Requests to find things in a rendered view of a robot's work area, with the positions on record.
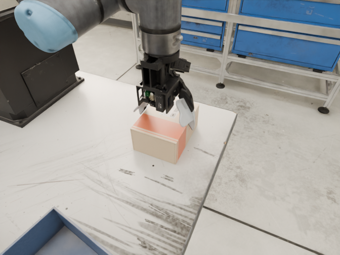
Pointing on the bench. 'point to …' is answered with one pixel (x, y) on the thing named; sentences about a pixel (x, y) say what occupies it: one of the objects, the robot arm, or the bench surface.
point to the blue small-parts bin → (55, 238)
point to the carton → (162, 133)
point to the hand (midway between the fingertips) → (167, 120)
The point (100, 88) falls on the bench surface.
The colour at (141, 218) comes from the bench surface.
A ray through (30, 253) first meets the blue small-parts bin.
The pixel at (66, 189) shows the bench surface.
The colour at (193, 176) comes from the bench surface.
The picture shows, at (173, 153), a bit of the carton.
